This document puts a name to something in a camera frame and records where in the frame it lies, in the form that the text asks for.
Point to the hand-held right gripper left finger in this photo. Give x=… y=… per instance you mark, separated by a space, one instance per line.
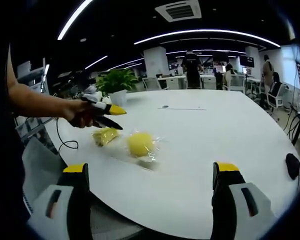
x=70 y=200

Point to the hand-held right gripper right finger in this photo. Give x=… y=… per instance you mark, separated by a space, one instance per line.
x=230 y=200

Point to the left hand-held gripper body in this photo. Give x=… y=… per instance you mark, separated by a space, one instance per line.
x=93 y=100

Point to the rectangular yellow silicone block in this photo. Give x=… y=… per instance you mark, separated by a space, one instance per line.
x=105 y=136

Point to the person's left hand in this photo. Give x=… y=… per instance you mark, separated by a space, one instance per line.
x=78 y=113

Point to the white plant pot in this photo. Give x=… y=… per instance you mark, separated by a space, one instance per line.
x=118 y=97

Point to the green leafy plant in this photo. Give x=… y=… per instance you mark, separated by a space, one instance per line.
x=117 y=80

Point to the grey mesh chair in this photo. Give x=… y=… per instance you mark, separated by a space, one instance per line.
x=40 y=170

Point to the metal storage shelf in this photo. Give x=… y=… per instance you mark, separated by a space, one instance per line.
x=32 y=75

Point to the black computer mouse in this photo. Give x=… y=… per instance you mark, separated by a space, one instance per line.
x=293 y=166

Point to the person's dark shirt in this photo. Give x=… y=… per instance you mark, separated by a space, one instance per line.
x=5 y=170

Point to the black office chair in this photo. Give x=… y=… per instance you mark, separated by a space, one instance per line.
x=277 y=95

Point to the ceiling air vent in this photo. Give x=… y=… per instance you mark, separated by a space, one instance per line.
x=178 y=10

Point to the long ceiling light strip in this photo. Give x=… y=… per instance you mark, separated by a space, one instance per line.
x=207 y=33

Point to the dark monitor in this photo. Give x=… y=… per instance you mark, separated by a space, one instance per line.
x=247 y=61

